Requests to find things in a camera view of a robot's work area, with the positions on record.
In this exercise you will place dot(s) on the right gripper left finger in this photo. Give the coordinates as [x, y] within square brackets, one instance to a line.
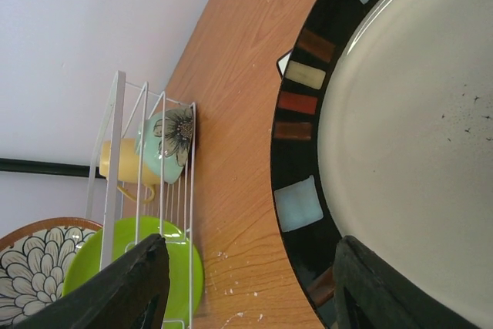
[131, 292]

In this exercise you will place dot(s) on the black round plate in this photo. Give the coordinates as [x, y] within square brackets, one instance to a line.
[383, 131]

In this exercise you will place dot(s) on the yellow mug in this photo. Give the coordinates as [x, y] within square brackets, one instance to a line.
[129, 166]

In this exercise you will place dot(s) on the orange rimmed floral plate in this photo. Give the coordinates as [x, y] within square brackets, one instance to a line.
[34, 262]

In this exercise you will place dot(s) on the left black frame post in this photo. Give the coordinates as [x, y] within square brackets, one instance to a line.
[43, 168]

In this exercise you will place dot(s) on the white square plate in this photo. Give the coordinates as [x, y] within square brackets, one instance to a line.
[282, 63]

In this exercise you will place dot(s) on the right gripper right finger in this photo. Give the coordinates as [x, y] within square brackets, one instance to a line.
[369, 293]

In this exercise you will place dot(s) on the lime green plate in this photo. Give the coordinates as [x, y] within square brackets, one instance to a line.
[185, 265]

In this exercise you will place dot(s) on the light green floral bowl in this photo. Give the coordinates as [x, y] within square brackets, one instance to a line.
[167, 139]

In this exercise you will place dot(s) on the white wire dish rack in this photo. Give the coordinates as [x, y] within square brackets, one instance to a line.
[173, 202]

